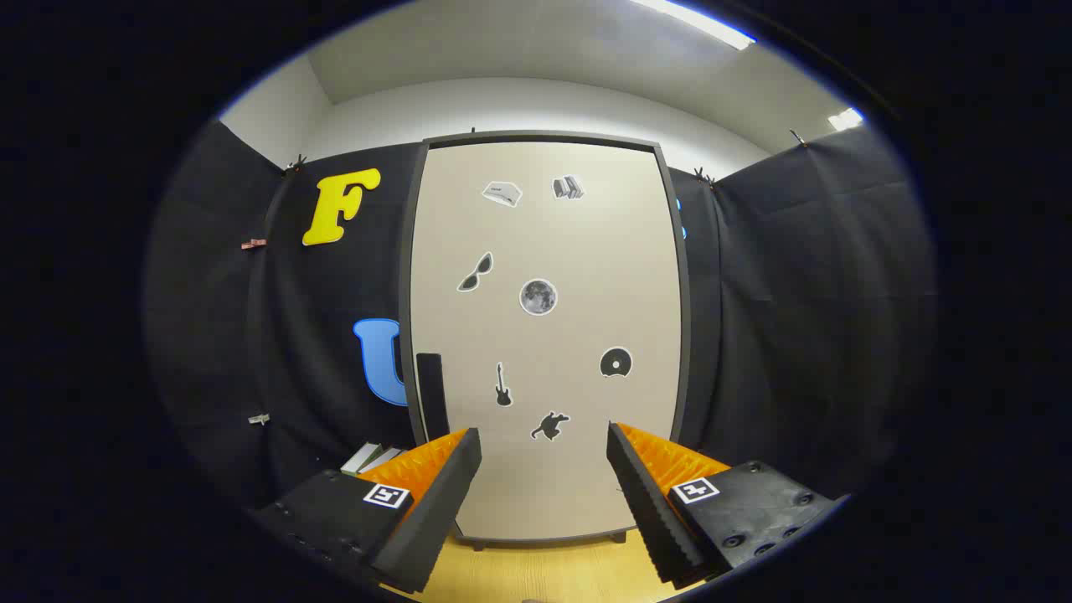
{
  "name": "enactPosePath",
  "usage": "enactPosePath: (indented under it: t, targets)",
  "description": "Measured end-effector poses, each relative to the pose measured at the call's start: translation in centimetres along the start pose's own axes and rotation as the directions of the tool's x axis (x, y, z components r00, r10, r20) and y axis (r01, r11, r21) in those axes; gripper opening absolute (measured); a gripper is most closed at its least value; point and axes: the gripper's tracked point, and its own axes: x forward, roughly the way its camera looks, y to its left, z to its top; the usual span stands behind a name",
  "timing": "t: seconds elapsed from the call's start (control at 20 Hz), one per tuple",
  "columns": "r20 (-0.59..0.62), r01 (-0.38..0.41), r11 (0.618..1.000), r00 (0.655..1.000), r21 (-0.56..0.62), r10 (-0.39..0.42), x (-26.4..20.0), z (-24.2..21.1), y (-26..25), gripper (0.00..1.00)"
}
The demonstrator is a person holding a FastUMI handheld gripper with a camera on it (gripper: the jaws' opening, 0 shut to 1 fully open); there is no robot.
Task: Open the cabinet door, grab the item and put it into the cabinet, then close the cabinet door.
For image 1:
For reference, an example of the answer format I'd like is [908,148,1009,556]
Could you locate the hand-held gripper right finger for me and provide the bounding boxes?
[606,421,848,590]

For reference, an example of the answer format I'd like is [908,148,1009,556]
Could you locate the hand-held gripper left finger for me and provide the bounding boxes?
[249,427,483,595]

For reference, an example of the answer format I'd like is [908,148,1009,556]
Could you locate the black door handle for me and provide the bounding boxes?
[416,353,451,442]

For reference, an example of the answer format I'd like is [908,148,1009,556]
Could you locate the beige cabinet door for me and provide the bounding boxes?
[410,141,683,544]

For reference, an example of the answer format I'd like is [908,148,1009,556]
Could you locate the brown book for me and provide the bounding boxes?
[360,447,407,475]

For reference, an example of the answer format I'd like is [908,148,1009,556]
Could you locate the green book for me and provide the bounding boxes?
[341,442,384,476]

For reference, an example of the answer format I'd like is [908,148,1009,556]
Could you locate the black backdrop cloth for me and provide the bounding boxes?
[142,120,937,512]

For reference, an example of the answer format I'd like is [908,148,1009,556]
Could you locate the dark grey cabinet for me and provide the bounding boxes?
[399,130,693,552]

